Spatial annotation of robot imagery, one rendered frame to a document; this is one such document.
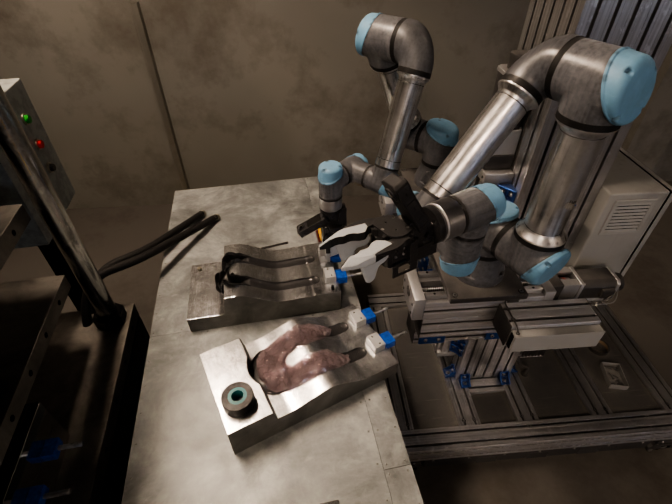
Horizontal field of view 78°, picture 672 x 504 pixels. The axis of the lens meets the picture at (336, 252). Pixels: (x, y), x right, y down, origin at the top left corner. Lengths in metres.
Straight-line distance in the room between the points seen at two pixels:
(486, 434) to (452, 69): 2.27
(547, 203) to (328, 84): 2.21
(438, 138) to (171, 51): 1.99
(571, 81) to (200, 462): 1.17
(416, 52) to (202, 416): 1.14
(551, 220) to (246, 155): 2.53
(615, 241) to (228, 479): 1.33
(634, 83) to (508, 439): 1.45
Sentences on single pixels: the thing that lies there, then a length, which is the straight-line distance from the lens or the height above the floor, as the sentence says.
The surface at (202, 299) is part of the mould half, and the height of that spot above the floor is 0.86.
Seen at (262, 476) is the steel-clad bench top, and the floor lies 0.80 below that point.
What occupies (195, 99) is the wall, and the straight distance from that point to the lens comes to 3.11.
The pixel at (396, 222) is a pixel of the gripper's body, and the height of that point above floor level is 1.46.
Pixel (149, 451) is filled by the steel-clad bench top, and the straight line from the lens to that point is 1.28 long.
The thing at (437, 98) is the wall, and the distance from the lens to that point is 3.19.
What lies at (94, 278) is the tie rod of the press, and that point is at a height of 1.00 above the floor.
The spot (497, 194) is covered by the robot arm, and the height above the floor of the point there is 1.47.
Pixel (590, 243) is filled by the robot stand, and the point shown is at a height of 1.05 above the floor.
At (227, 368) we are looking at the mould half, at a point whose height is 0.91.
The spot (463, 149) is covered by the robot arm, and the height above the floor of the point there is 1.48.
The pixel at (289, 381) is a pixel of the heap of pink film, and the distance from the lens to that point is 1.18.
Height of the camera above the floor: 1.89
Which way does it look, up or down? 41 degrees down
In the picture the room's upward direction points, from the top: straight up
